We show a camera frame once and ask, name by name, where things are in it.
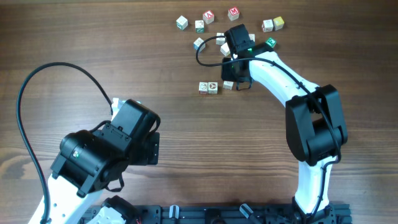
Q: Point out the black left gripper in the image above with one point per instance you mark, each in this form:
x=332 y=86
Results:
x=147 y=152

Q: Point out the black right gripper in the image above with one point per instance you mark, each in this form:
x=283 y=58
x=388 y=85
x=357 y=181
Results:
x=226 y=76

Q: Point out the green N letter block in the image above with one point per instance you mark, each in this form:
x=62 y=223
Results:
x=228 y=85

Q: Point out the yellow soccer ball J block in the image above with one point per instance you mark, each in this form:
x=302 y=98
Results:
x=212 y=87

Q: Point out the red 6 baseball block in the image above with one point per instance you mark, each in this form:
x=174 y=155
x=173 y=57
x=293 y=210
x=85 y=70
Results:
x=203 y=88

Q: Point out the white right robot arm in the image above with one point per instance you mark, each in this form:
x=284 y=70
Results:
x=314 y=120

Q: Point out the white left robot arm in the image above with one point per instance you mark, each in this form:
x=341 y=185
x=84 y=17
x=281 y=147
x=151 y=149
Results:
x=90 y=159

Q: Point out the yellow C white block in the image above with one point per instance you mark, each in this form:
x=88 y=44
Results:
x=224 y=49

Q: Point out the red O ice cream block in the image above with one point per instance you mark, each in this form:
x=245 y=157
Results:
x=220 y=40

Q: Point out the green V number block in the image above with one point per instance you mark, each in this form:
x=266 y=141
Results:
x=252 y=37

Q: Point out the green F letter block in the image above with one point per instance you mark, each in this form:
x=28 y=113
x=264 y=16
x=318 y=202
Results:
x=271 y=42

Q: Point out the blue bordered picture block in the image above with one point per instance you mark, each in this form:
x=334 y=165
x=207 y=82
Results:
x=198 y=44

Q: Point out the red bordered white block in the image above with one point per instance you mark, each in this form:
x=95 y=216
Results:
x=267 y=25

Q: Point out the red M letter block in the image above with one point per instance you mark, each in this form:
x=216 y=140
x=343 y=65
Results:
x=233 y=13

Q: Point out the green apple picture block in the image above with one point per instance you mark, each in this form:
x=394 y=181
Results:
x=199 y=26

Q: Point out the red A letter block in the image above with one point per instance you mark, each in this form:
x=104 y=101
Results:
x=208 y=17

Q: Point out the yellow top block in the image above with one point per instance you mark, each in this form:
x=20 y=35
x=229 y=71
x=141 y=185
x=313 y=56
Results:
x=278 y=23

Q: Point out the green V bird block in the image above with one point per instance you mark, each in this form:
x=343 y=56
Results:
x=182 y=23

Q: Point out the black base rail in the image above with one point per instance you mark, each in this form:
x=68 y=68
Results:
x=273 y=213

